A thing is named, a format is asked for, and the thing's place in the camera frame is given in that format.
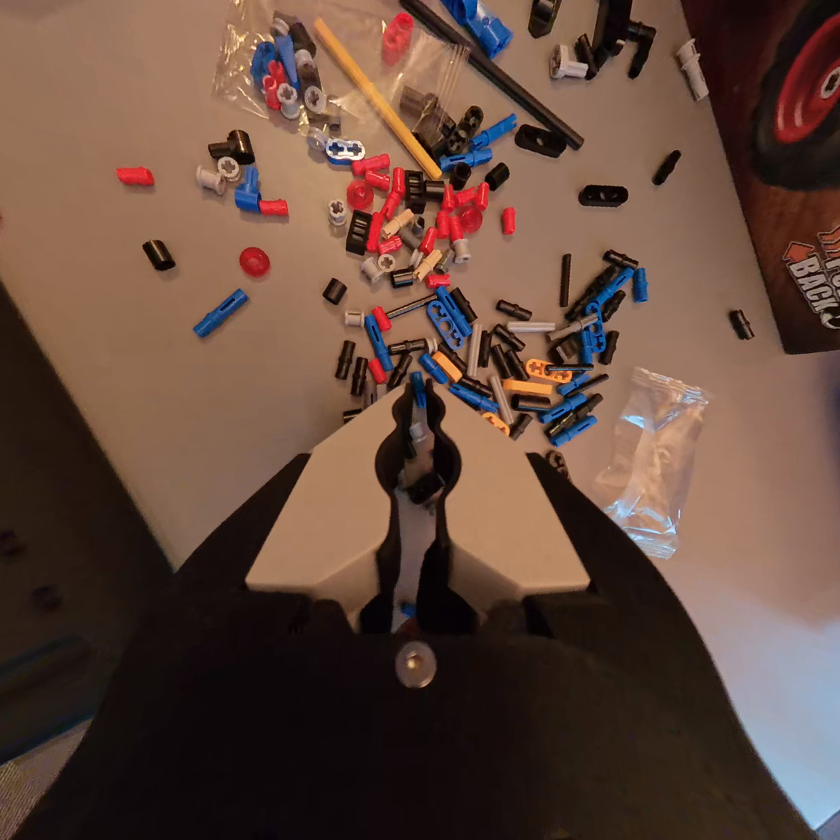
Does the yellow toy axle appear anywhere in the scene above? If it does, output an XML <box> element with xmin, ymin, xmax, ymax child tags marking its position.
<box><xmin>314</xmin><ymin>17</ymin><xmax>442</xmax><ymax>179</ymax></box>

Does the black dimpled mat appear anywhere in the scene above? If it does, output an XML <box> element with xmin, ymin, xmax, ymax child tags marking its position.
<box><xmin>0</xmin><ymin>282</ymin><xmax>175</xmax><ymax>756</ymax></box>

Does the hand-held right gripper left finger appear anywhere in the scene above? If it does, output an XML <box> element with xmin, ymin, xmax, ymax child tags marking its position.
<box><xmin>245</xmin><ymin>384</ymin><xmax>414</xmax><ymax>634</ymax></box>

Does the small blue toy panel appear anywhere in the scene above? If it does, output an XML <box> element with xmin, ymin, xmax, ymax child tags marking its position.
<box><xmin>441</xmin><ymin>0</ymin><xmax>514</xmax><ymax>56</ymax></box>

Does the blue toy axle connector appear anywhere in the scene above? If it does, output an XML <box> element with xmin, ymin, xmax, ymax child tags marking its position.
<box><xmin>193</xmin><ymin>289</ymin><xmax>249</xmax><ymax>337</ymax></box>

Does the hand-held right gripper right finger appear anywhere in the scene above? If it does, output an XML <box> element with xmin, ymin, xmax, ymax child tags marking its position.
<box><xmin>416</xmin><ymin>384</ymin><xmax>593</xmax><ymax>634</ymax></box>

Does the printed toy truck box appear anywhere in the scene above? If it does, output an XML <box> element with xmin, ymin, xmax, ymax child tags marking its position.
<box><xmin>679</xmin><ymin>0</ymin><xmax>840</xmax><ymax>355</ymax></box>

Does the empty clear plastic bag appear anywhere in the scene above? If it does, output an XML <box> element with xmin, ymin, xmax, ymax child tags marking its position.
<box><xmin>591</xmin><ymin>367</ymin><xmax>710</xmax><ymax>560</ymax></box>

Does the long dark toy axle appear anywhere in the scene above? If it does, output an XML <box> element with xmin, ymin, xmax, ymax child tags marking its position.
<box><xmin>399</xmin><ymin>0</ymin><xmax>585</xmax><ymax>151</ymax></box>

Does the pile of small toy pins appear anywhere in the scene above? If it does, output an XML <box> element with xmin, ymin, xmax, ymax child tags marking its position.
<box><xmin>141</xmin><ymin>121</ymin><xmax>683</xmax><ymax>473</ymax></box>

